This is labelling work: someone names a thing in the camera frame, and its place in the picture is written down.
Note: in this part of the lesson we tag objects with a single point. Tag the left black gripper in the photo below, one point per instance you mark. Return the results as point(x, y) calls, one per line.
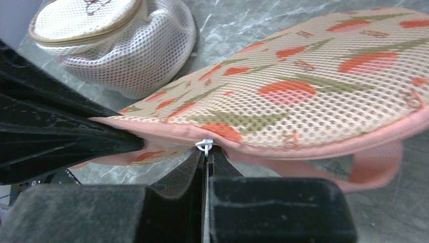
point(47, 127)

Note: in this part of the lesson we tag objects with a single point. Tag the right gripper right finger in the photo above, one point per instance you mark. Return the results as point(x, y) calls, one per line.
point(273, 209)

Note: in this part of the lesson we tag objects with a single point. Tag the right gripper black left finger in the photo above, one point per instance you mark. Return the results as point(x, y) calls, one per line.
point(169, 210)

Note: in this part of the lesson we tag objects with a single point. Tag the floral mesh laundry bag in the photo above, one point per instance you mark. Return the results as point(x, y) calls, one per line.
point(343, 83)

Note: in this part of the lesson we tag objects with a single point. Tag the beige round laundry bag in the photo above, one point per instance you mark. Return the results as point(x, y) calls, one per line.
point(64, 28)

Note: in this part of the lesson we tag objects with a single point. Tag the white mesh laundry bag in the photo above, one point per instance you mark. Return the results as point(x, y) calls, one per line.
point(151, 50)

